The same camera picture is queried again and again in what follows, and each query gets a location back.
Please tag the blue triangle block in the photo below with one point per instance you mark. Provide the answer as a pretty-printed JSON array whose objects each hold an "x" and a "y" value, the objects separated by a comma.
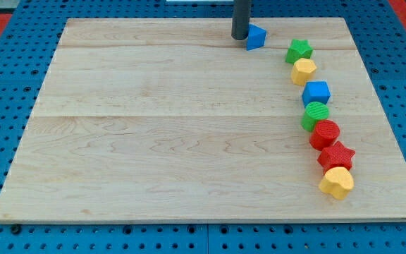
[{"x": 256, "y": 37}]

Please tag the green star block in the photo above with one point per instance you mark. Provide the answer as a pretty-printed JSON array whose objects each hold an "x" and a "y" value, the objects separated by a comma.
[{"x": 298, "y": 49}]

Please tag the red star block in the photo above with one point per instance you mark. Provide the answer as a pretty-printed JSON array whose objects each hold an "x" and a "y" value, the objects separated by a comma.
[{"x": 336, "y": 155}]

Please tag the light wooden board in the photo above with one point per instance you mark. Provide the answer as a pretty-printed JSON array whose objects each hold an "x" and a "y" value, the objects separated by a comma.
[{"x": 164, "y": 121}]

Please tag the green cylinder block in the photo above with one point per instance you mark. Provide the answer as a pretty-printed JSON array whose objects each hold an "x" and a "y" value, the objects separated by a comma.
[{"x": 313, "y": 113}]

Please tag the yellow hexagon block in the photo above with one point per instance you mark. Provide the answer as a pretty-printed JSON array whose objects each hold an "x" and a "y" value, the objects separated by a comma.
[{"x": 303, "y": 70}]

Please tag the blue cube block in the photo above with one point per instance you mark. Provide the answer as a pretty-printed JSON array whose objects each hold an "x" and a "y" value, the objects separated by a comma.
[{"x": 316, "y": 91}]

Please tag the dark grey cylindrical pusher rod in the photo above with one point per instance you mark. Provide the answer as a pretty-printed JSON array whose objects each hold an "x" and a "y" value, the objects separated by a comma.
[{"x": 241, "y": 19}]

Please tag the red cylinder block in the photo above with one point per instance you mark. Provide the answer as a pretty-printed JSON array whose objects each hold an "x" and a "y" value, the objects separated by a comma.
[{"x": 324, "y": 134}]

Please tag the yellow heart block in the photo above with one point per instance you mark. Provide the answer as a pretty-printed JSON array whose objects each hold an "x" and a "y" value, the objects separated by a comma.
[{"x": 338, "y": 182}]

